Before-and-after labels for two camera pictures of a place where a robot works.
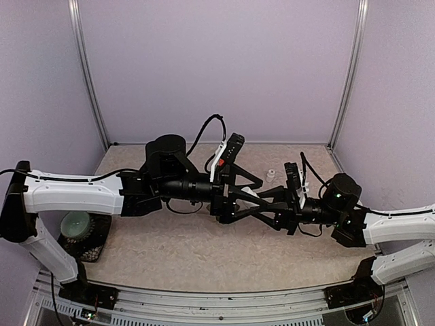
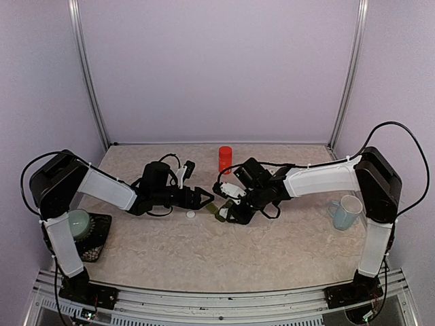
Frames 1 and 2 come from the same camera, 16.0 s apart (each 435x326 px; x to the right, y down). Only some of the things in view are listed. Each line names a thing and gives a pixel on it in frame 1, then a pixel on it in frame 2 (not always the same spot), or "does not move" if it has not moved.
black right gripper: x=286 y=220 to x=240 y=217
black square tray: x=88 y=248 does not move
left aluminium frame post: x=73 y=9 does not move
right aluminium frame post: x=357 y=45 does not move
